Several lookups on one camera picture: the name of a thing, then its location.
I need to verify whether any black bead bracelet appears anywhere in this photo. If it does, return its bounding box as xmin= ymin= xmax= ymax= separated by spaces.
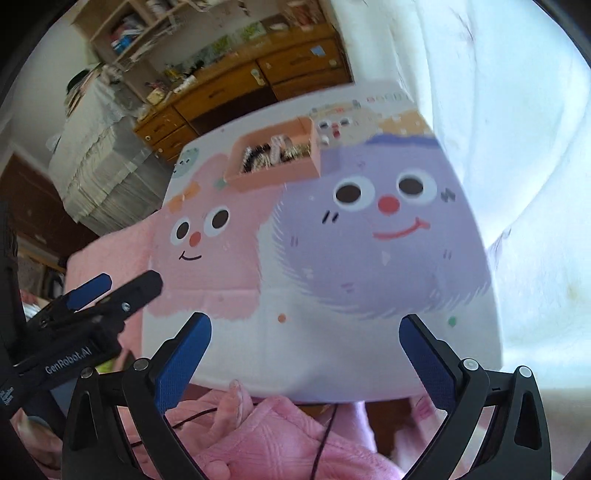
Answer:
xmin=239 ymin=143 xmax=273 ymax=174

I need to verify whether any gold rhinestone hair clip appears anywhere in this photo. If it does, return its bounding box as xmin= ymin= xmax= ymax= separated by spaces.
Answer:
xmin=280 ymin=142 xmax=311 ymax=163

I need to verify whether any pink jewelry tray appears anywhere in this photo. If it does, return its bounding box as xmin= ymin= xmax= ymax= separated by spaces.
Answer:
xmin=224 ymin=117 xmax=322 ymax=192

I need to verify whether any person right hand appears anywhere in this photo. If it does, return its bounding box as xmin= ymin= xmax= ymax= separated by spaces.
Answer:
xmin=133 ymin=378 xmax=256 ymax=480

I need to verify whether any pink fluffy blanket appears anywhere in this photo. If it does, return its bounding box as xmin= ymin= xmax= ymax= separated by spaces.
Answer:
xmin=65 ymin=213 xmax=157 ymax=371

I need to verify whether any white lace cloth cover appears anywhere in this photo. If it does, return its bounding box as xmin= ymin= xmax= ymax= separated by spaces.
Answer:
xmin=48 ymin=73 xmax=172 ymax=236

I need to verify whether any cartoon printed mat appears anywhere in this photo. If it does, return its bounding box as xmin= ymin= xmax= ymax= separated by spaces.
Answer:
xmin=141 ymin=81 xmax=502 ymax=403

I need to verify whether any wooden shelf unit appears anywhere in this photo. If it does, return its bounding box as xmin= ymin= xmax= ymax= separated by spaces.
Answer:
xmin=71 ymin=0 xmax=297 ymax=102

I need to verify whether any wooden desk with drawers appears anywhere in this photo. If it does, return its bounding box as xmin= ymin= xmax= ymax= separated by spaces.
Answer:
xmin=134 ymin=23 xmax=353 ymax=162

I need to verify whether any white floral curtain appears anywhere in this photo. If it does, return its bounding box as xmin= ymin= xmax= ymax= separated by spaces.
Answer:
xmin=327 ymin=1 xmax=590 ymax=479

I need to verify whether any black cable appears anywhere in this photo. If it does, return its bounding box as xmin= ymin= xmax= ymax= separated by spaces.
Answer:
xmin=124 ymin=401 xmax=341 ymax=480

